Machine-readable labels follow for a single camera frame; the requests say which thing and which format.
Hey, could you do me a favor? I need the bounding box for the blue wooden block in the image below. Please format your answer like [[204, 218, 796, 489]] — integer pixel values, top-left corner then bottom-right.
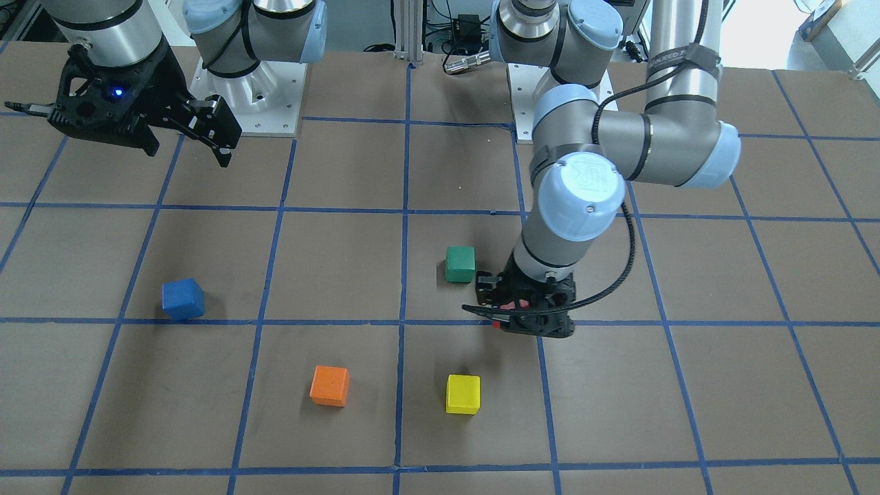
[[161, 278, 205, 320]]

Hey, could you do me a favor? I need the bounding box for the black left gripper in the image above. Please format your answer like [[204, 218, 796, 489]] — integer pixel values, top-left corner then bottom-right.
[[462, 256, 575, 338]]

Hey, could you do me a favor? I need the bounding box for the orange wooden block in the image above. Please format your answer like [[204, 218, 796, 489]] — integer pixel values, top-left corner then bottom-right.
[[309, 364, 350, 408]]

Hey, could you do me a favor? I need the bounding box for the red wooden block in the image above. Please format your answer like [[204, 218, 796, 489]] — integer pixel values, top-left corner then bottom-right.
[[492, 300, 530, 329]]

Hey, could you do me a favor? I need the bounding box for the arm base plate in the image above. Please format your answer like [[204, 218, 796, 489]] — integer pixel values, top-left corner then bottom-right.
[[189, 60, 310, 138], [508, 63, 613, 144]]

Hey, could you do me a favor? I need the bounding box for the green wooden block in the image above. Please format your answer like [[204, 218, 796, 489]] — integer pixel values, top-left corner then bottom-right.
[[444, 245, 476, 284]]

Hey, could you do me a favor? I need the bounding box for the yellow wooden block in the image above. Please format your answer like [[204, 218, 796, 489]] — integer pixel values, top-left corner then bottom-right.
[[444, 374, 481, 415]]

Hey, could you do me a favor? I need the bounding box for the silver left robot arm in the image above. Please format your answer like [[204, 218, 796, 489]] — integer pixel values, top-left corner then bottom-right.
[[464, 1, 741, 338]]

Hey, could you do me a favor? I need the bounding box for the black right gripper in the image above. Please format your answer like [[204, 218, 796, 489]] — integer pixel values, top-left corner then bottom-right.
[[4, 38, 242, 167]]

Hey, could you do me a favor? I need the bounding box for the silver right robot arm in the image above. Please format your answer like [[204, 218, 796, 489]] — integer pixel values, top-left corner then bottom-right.
[[4, 1, 327, 167]]

